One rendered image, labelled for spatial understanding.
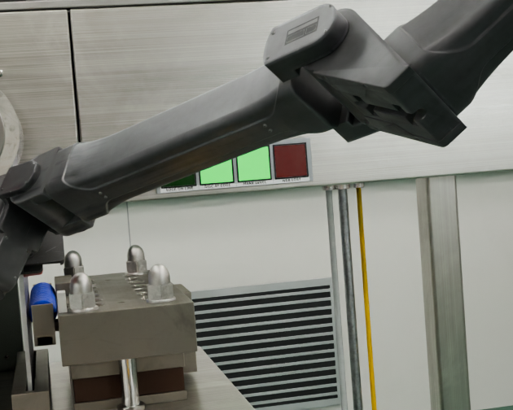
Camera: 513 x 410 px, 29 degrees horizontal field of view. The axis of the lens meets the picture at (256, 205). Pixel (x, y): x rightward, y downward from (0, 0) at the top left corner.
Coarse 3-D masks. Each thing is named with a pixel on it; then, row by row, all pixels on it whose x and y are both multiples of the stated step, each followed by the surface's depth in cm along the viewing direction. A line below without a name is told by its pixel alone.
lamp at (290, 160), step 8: (304, 144) 159; (280, 152) 158; (288, 152) 158; (296, 152) 159; (304, 152) 159; (280, 160) 158; (288, 160) 158; (296, 160) 159; (304, 160) 159; (280, 168) 158; (288, 168) 159; (296, 168) 159; (304, 168) 159; (280, 176) 158; (288, 176) 159; (296, 176) 159
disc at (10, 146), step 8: (0, 96) 118; (0, 104) 118; (8, 104) 118; (0, 112) 118; (8, 112) 118; (8, 120) 118; (16, 120) 118; (8, 128) 118; (16, 128) 119; (8, 136) 118; (16, 136) 119; (8, 144) 118; (16, 144) 119; (8, 152) 118; (16, 152) 119; (0, 160) 118; (8, 160) 118; (0, 168) 118; (8, 168) 119
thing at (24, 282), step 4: (20, 276) 120; (20, 280) 120; (24, 280) 125; (20, 284) 120; (24, 284) 124; (20, 288) 120; (24, 288) 122; (20, 292) 120; (24, 292) 121; (28, 292) 142; (20, 296) 120; (24, 296) 120; (28, 296) 140; (24, 300) 120; (28, 300) 138; (24, 304) 120; (28, 304) 137; (24, 308) 120; (24, 312) 120; (24, 316) 120; (24, 320) 120; (24, 324) 120
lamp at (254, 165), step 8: (256, 152) 157; (264, 152) 158; (240, 160) 157; (248, 160) 157; (256, 160) 157; (264, 160) 158; (240, 168) 157; (248, 168) 157; (256, 168) 157; (264, 168) 158; (240, 176) 157; (248, 176) 157; (256, 176) 158; (264, 176) 158
